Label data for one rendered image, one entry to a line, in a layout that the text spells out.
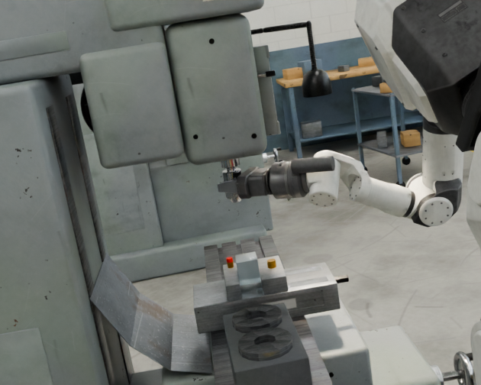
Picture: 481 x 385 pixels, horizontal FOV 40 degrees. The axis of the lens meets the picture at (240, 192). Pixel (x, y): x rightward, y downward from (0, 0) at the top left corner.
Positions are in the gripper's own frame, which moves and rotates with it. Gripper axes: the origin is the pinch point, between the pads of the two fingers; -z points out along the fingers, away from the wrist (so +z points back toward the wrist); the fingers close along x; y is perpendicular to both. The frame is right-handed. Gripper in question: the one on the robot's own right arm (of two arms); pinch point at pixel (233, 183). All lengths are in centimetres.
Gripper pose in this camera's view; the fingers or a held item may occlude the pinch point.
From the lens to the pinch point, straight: 163.3
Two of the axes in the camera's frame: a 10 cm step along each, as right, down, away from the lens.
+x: -3.4, 2.8, -8.9
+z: 9.2, -0.6, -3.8
